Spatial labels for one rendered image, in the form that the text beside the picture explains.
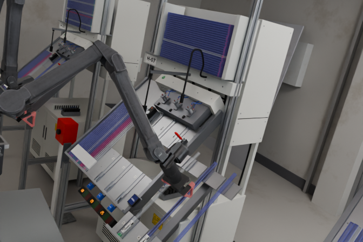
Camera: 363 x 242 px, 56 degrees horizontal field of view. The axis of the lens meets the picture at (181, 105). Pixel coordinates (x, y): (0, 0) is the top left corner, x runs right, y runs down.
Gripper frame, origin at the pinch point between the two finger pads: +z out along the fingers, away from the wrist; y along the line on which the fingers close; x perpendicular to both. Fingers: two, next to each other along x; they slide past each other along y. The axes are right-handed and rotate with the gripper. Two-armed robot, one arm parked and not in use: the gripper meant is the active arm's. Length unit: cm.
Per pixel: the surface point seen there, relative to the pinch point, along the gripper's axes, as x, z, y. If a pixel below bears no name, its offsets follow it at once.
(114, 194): 17.8, 12.9, 37.9
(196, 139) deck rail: -28.3, 9.4, 21.2
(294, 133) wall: -200, 226, 91
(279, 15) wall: -301, 131, 162
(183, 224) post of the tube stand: 8.7, 12.6, -3.1
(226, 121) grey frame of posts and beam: -47, 12, 16
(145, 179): 2.9, 11.9, 29.7
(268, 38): -95, -7, 19
